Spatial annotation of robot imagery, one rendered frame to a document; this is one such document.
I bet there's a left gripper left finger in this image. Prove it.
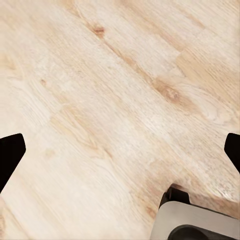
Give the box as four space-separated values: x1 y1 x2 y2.
0 133 26 193

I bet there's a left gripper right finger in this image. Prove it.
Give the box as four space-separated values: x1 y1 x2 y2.
224 133 240 173

